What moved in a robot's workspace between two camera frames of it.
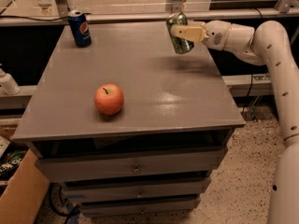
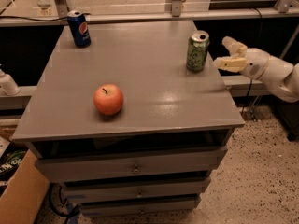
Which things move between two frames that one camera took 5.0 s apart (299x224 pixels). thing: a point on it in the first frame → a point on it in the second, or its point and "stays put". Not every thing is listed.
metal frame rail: (54, 18) stays put
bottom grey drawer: (139, 206) stays put
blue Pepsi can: (80, 29) stays put
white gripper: (217, 35) → (257, 63)
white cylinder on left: (8, 83) stays put
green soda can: (180, 46) → (197, 49)
